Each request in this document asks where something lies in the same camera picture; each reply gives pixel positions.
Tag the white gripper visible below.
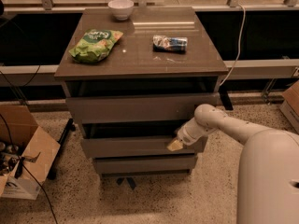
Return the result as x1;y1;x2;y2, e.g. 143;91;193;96
166;119;215;151

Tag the grey drawer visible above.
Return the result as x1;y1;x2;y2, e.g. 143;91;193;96
93;154;197;175
66;93;221;123
79;121;209;160

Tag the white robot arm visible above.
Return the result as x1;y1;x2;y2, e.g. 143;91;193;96
167;104;299;224

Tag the grey bottom drawer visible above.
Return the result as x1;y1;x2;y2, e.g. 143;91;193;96
93;154;197;175

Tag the grey top drawer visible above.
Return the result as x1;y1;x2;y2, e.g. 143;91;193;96
66;93;221;123

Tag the grey drawer cabinet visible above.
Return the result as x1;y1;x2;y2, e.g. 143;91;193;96
53;6;230;177

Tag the open cardboard box left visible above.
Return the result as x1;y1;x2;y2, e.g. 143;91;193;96
0;105;60;200

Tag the crumpled silver blue snack bag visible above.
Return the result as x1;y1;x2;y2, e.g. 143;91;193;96
152;35;188;52

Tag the black floor stand bar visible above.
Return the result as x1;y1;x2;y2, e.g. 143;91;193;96
47;119;76;180

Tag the cardboard box right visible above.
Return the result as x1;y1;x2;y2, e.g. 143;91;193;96
280;80;299;133

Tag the green chip bag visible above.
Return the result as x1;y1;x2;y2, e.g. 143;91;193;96
69;29;123;63

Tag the white ceramic bowl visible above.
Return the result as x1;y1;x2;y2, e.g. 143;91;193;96
108;0;134;21

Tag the black bracket behind cabinet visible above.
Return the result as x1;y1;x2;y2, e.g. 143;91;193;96
219;86;234;111

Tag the white cable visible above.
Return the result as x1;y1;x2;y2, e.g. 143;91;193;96
219;3;247;88

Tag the black cable left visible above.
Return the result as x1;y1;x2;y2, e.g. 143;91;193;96
0;64;59;224

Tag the metal railing frame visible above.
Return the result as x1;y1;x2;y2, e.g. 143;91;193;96
0;0;299;79

